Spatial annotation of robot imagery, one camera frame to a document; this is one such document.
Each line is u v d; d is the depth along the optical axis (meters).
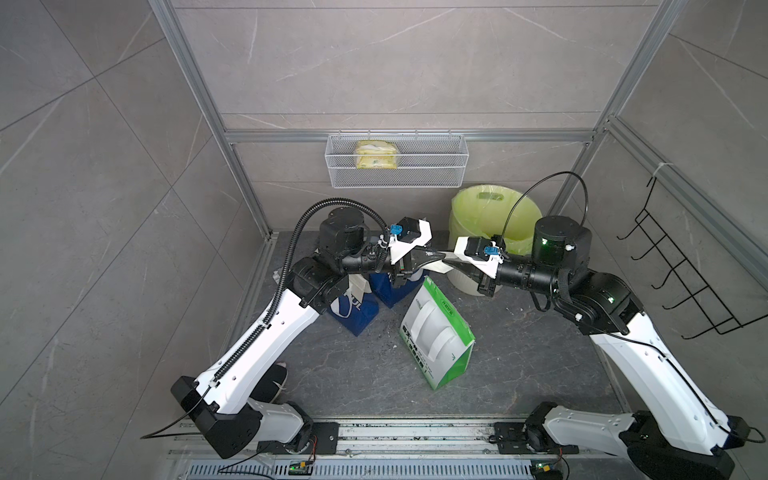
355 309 0.80
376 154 0.88
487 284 0.48
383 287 0.93
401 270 0.48
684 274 0.68
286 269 0.43
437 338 0.68
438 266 0.56
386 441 0.74
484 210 0.96
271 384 0.75
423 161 1.00
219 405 0.38
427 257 0.51
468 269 0.46
